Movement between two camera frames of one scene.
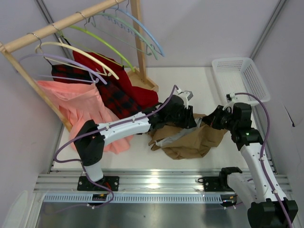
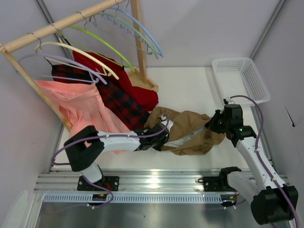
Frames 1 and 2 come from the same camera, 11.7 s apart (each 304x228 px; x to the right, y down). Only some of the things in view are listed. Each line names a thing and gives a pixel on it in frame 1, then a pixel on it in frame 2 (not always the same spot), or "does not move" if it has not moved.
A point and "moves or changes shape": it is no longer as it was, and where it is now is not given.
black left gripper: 189,117 to 161,137
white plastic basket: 240,75 does not move
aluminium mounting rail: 151,180 does not move
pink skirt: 78,103 does not move
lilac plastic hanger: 93,80 does not move
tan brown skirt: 196,145 moves or changes shape
